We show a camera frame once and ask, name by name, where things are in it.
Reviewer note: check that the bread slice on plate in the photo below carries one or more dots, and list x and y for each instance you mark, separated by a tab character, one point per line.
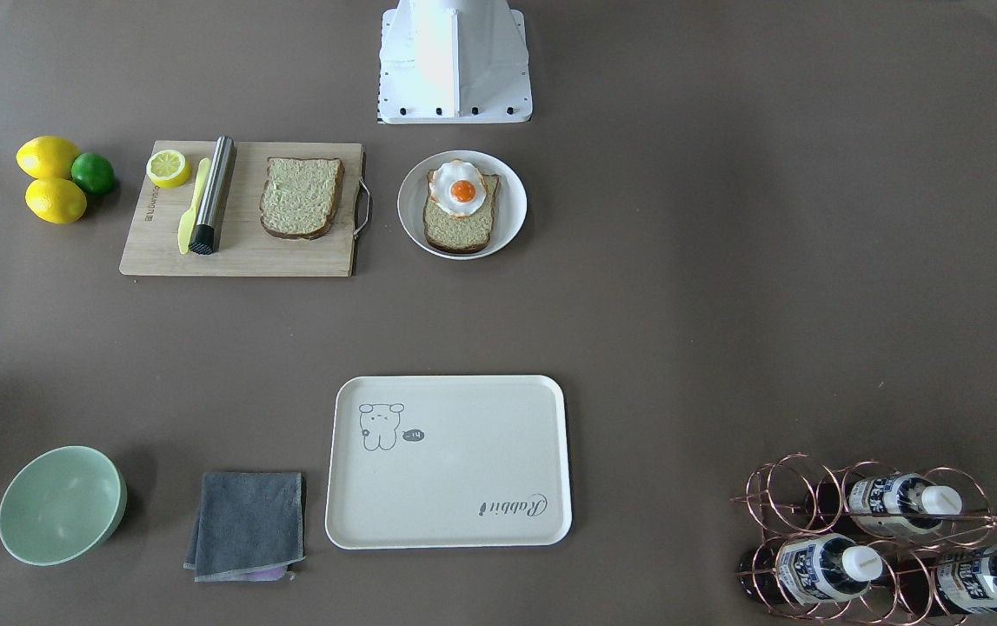
462	235

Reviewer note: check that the yellow lemon lower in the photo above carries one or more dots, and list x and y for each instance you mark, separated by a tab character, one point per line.
56	200

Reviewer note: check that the yellow lemon upper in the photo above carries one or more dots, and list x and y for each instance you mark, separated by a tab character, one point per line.
47	157

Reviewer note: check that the yellow plastic knife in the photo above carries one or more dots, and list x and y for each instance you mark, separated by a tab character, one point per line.
187	220

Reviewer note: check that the yellow lemon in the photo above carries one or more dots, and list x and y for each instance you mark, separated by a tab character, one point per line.
56	200
47	157

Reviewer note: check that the cream rabbit tray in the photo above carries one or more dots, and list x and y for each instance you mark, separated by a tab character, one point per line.
422	462

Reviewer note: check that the half lemon slice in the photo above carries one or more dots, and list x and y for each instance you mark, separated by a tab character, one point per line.
168	169

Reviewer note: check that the green lime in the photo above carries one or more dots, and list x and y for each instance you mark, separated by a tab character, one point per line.
93	173

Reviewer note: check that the dark bottle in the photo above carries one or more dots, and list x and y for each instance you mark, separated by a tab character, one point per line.
956	584
807	571
899	506

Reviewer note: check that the fried egg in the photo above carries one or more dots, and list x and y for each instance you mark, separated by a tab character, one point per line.
457	187

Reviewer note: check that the wooden cutting board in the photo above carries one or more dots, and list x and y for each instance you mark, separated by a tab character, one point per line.
243	247

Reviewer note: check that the bread slice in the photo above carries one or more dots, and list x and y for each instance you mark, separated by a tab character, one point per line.
300	196
462	235

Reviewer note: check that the mint green bowl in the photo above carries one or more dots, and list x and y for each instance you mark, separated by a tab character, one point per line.
62	504

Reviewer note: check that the white round plate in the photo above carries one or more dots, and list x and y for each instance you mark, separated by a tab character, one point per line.
511	208

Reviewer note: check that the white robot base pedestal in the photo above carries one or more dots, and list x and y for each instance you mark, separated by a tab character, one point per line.
453	62

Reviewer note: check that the grey folded cloth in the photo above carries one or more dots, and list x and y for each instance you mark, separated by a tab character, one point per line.
249	527

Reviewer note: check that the dark bottle upper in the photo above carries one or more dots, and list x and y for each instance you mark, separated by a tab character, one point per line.
899	506

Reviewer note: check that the copper wire bottle rack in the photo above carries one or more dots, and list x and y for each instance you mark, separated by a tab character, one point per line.
870	544

